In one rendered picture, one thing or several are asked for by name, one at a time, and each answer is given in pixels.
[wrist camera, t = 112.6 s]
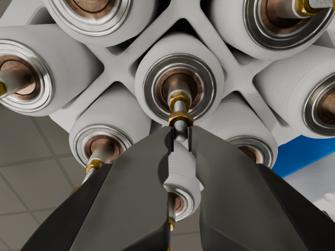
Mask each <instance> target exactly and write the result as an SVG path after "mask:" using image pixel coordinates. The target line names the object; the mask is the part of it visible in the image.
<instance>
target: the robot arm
mask: <svg viewBox="0 0 335 251"><path fill-rule="evenodd" d="M187 132H188V137H187V141H188V152H191V153H192V154H193V155H194V157H195V158H196V171H195V175H196V178H197V179H198V180H199V181H200V182H201V184H202V185H203V187H204V189H203V190H202V192H201V202H200V216H199V228H200V237H201V245H202V249H203V251H335V222H334V221H333V220H332V219H330V218H329V217H328V216H327V215H326V214H325V213H323V212H322V211H321V210H320V209H319V208H318V207H316V206H315V205H314V204H313V203H312V202H310V201H309V200H308V199H307V198H305V197H304V196H303V195H302V194H301V193H299V192H298V191H297V190H296V189H295V188H293V187H292V186H291V185H290V184H289V183H287V182H286V181H285V180H284V179H283V178H281V177H280V176H279V175H278V174H277V173H275V172H274V171H273V170H272V169H271V168H269V167H268V166H267V165H266V164H265V163H256V162H254V161H253V160H252V159H251V158H250V157H249V156H247V155H246V154H245V153H244V152H242V151H241V150H240V149H238V148H237V147H235V146H234V145H232V144H231V143H229V142H227V141H225V140H223V139H221V138H220V137H218V136H216V135H214V134H212V133H210V132H208V131H207V130H205V129H203V128H201V127H199V126H196V125H194V126H190V127H187ZM171 152H174V127H170V126H164V127H162V128H160V129H158V130H157V131H155V132H153V133H152V134H150V135H148V136H147V137H145V138H143V139H141V140H140V141H138V142H136V143H135V144H133V145H132V146H131V147H129V148H128V149H127V150H125V151H124V152H123V153H122V154H120V155H119V156H118V157H117V158H116V159H115V160H114V161H113V162H112V163H104V164H103V165H102V166H101V167H100V168H99V169H98V170H97V171H96V172H95V173H94V174H93V175H92V176H91V177H89V178H88V179H87V180H86V181H85V182H84V183H83V184H82V185H81V186H80V187H79V188H78V189H77V190H76V191H75V192H74V193H72V194H71V195H70V196H69V197H68V198H67V199H66V200H65V201H64V202H63V203H62V204H61V205H60V206H59V207H58V208H56V209H55V210H54V211H53V212H52V213H51V214H50V215H49V216H48V217H47V219H46V220H45V221H44V222H43V223H42V224H41V225H40V226H39V227H38V228H37V230H36V231H35V232H34V233H33V234H32V236H31V237H30V238H29V239H28V241H27V242H26V243H25V244H24V246H23V247H22V248H21V250H20V251H167V250H168V237H169V213H168V192H167V190H166V189H165V188H164V186H163V184H164V182H165V181H166V180H167V179H168V176H169V171H168V156H169V155H170V154H171Z"/></svg>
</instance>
